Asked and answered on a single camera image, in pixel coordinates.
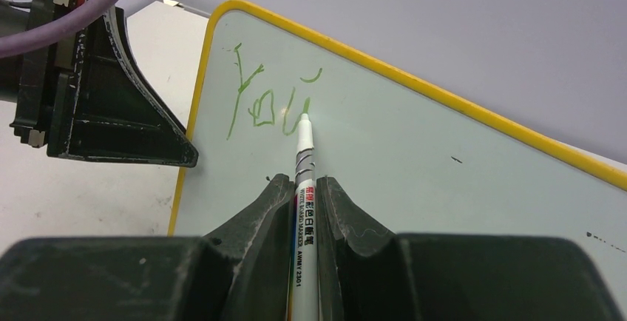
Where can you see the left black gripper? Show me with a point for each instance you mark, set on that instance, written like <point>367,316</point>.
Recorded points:
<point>86,97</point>

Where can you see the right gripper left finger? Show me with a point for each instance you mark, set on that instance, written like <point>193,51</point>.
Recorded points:
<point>239,271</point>

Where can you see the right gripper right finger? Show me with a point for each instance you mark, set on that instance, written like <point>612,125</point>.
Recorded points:
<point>368,272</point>

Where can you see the yellow framed whiteboard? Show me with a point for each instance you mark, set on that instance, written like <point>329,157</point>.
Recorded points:
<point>414,156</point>

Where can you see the white green marker pen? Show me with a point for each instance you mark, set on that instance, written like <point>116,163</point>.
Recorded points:
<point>304,291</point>

